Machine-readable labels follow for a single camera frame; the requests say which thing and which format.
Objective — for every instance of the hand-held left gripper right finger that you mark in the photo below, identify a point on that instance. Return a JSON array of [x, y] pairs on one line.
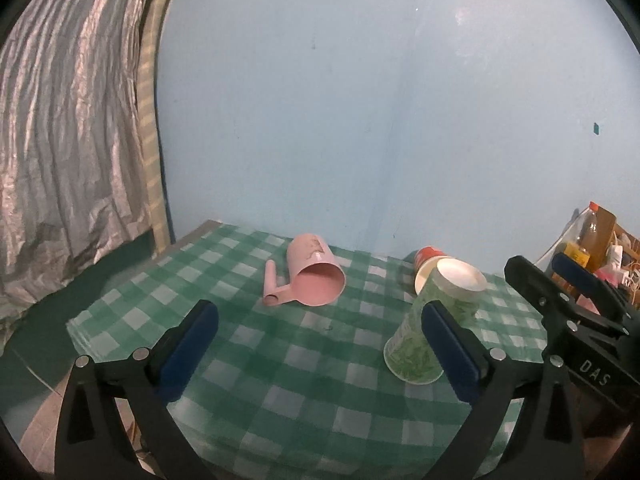
[[452, 355]]

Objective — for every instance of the silver crinkled curtain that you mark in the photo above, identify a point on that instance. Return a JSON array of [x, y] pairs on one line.
[[65, 110]]

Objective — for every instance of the pink packet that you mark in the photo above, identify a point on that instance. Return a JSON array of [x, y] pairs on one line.
[[607, 276]]

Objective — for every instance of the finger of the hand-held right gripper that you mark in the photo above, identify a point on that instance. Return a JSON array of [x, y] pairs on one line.
[[580, 275], [537, 285]]

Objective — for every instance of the red paper cup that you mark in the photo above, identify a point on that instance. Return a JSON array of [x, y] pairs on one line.
[[425, 256]]

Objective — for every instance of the green patterned paper cup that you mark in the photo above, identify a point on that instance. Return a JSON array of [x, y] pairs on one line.
[[412, 350]]

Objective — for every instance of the striped green fabric strip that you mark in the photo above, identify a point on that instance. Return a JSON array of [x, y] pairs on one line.
[[150, 160]]

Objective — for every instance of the orange-capped drink bottle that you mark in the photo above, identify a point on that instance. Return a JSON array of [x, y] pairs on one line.
[[591, 235]]

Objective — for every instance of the green checkered tablecloth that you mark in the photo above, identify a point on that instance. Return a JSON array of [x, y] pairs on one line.
[[300, 385]]

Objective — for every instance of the yellow label bottle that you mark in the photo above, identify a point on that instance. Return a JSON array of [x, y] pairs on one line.
[[576, 255]]

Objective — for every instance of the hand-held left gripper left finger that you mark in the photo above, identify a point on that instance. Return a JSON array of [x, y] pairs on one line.
[[186, 355]]

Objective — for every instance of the brown cardboard piece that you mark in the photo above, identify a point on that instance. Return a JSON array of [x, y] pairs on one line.
[[607, 230]]

